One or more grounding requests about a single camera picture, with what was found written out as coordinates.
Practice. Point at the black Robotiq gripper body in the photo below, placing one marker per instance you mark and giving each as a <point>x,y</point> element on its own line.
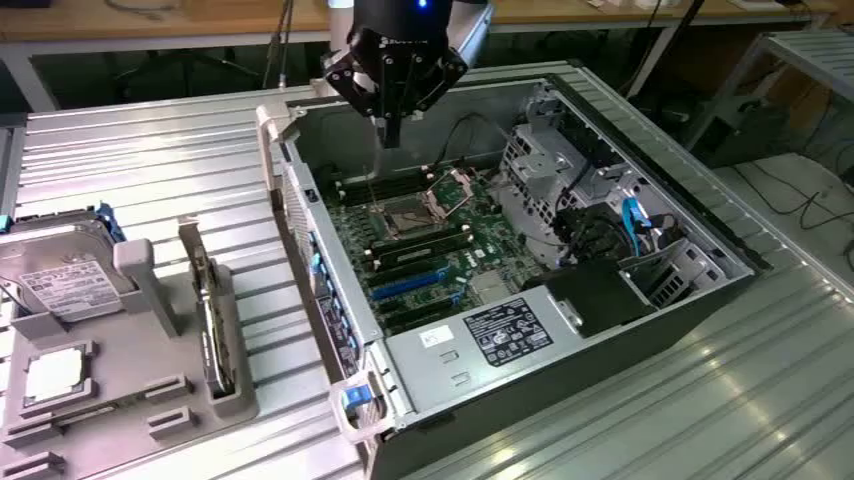
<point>401,25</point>

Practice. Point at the graphics card with metal bracket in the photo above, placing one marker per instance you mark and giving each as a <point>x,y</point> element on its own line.
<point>216,320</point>

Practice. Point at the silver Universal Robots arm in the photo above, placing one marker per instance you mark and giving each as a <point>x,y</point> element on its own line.
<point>474,30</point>

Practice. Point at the black RAM slot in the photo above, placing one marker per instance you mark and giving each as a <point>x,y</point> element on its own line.
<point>390,192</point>
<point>387,181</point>

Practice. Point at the metal socket cover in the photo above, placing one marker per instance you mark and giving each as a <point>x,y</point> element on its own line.
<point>457,187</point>

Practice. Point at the thin metal locking lever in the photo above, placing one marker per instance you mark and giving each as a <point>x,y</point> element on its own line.
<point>373,190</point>

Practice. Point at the silver drive cage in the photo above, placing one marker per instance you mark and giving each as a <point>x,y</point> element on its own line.
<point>541,165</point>

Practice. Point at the CPU socket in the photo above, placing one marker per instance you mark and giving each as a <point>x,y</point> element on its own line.
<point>407,217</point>

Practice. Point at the green motherboard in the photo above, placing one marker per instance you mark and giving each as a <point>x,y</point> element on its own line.
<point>494,235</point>

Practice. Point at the installed RAM stick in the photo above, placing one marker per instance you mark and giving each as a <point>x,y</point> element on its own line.
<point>421,254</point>

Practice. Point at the blue expansion slot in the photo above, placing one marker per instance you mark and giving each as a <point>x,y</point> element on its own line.
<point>407,287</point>

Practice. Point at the silver chipset heat sink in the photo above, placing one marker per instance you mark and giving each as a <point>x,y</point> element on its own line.
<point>490,287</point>

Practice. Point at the black expansion slot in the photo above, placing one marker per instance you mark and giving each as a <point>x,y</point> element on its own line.
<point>421,307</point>

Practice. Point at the black box device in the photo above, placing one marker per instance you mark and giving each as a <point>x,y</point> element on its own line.
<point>741,135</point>

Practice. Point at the black plastic shroud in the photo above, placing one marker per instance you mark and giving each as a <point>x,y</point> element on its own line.
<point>587,295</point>

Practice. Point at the silver disk bay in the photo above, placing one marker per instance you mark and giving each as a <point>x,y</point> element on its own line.
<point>674,280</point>

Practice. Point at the hard disk with blue carrier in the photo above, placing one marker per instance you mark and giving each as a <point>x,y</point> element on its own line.
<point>60,260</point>

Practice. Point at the metal slat side table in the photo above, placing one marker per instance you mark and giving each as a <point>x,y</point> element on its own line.
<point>814,50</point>

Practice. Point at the silver power supply with label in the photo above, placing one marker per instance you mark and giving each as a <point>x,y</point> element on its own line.
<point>441,380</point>

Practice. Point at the blue case latch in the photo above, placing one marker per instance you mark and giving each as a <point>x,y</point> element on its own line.
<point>355,396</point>

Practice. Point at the grey parts rack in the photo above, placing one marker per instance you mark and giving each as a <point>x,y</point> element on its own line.
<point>134,360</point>

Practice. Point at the open black PC case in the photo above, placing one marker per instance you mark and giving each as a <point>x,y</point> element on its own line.
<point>534,425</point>

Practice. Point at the CPU chip silver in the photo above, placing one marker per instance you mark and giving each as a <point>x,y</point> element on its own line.
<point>56,372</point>

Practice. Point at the loose RAM stick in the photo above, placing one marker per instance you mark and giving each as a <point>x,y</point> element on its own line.
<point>87,414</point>

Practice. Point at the wooden desk white frame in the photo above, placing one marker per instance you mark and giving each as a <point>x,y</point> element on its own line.
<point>601,12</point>
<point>167,27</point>

